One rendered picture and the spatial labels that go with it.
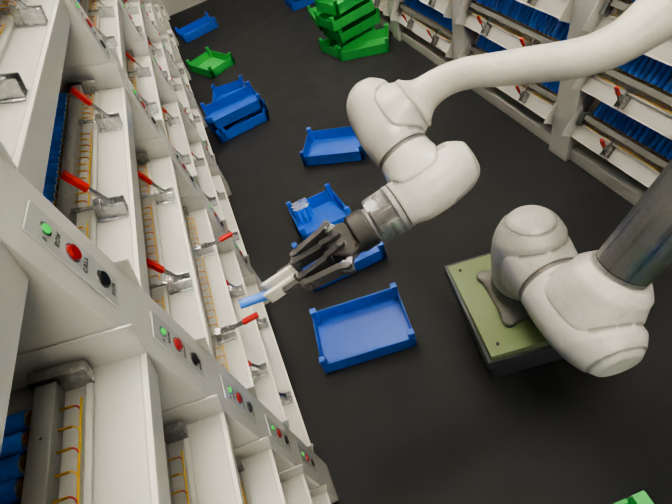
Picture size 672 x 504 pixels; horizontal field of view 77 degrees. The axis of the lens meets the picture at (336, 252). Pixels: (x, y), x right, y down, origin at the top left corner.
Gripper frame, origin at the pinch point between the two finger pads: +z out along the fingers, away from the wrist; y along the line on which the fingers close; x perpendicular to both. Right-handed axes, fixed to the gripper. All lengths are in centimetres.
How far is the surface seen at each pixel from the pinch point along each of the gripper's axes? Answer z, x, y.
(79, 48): 9, -38, -48
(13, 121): 3.9, -46.7, 3.2
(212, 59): 14, 61, -275
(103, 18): 12, -30, -98
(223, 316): 17.9, 7.7, -8.3
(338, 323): 9, 62, -27
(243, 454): 18.3, 5.1, 22.8
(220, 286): 17.3, 8.1, -17.2
